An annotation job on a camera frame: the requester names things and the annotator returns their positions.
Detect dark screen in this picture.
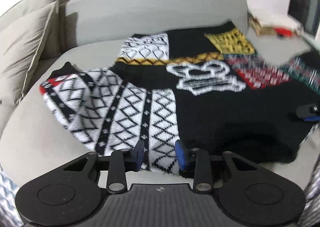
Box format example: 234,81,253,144
287,0,320,40

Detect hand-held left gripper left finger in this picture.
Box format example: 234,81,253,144
62,140,145,194

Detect red item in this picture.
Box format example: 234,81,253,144
274,26,295,38

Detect grey zigzag patterned cloth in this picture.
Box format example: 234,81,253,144
0,163,23,227

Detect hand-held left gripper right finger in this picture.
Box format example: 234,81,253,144
175,139,260,192

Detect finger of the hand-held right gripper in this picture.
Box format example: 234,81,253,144
296,103,320,123

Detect large beige cushion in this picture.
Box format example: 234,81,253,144
0,1,59,105

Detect grey sofa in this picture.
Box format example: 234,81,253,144
0,0,320,227

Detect brown clutter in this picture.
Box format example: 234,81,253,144
247,9,277,37

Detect patterned knit sweater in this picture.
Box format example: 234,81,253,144
39,21,320,176

